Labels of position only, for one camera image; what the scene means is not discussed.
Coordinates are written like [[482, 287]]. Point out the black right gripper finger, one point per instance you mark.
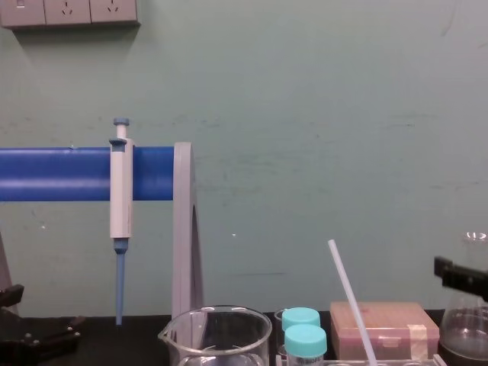
[[463, 280]]

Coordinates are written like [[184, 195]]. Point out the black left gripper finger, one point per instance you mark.
[[57, 337], [11, 296]]

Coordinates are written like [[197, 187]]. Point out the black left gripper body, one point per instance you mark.
[[15, 343]]

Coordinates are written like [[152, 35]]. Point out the white stirring rod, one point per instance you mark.
[[347, 289]]

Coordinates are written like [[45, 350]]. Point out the clear glass conical flask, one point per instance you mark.
[[463, 328]]

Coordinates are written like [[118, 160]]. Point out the beige tape strip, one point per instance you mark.
[[417, 341]]

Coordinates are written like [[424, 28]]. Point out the translucent pink tip box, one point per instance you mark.
[[389, 335]]

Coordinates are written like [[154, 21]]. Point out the blue pipette stand bar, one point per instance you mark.
[[53, 173]]

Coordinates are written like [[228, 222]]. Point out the clear plastic rack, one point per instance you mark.
[[343, 363]]

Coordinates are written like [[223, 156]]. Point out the white and blue pipette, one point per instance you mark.
[[121, 198]]

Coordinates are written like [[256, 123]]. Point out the teal capped sample vial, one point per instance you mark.
[[305, 341], [301, 316]]

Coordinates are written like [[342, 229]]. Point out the large clear glass beaker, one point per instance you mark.
[[228, 335]]

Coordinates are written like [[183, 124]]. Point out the small clear glass container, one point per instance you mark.
[[278, 335]]

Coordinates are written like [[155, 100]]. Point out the grey wall socket panel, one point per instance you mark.
[[68, 13]]

